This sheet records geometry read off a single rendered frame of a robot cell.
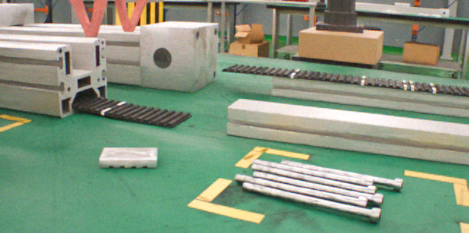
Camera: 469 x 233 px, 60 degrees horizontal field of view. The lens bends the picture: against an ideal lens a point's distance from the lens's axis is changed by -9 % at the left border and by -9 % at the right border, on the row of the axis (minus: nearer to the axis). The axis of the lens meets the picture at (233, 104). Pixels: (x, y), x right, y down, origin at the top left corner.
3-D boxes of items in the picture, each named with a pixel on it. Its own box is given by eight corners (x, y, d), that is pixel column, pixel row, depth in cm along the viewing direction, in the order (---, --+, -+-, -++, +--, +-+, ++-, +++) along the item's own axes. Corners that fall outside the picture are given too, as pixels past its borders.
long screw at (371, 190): (376, 196, 33) (377, 185, 32) (373, 201, 32) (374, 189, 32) (256, 171, 38) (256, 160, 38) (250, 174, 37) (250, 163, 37)
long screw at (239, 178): (367, 207, 31) (369, 195, 31) (364, 213, 30) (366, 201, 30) (239, 181, 36) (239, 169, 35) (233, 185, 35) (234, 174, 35)
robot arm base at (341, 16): (363, 30, 111) (318, 27, 115) (364, -1, 109) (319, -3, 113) (363, 34, 103) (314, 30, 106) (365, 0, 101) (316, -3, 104)
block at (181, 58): (222, 78, 76) (223, 22, 73) (193, 92, 64) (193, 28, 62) (175, 73, 79) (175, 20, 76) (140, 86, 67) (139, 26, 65)
